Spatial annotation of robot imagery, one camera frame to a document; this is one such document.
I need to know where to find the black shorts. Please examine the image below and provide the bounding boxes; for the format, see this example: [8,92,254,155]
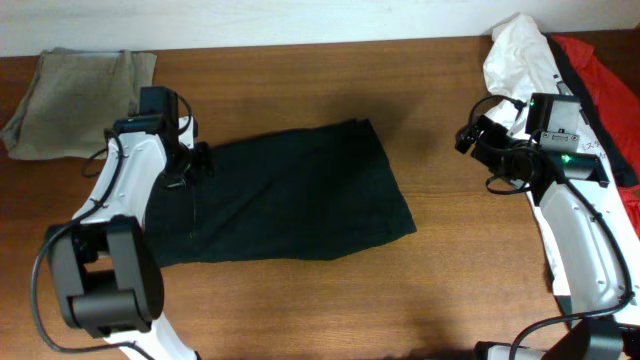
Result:
[144,120,416,267]

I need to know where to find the white t-shirt with print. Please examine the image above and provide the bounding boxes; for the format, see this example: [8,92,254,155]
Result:
[483,14,639,326]

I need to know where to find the red garment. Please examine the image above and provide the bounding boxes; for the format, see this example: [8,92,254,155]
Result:
[551,35,639,229]

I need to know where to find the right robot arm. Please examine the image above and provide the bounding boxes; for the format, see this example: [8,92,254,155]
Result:
[455,93,639,360]

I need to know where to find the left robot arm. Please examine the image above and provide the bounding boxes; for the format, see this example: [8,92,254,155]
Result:
[31,86,213,359]

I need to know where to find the black garment under white shirt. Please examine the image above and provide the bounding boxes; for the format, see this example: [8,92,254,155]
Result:
[546,35,639,188]

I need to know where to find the folded khaki shorts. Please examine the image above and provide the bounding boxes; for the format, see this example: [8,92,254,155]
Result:
[1,48,157,161]

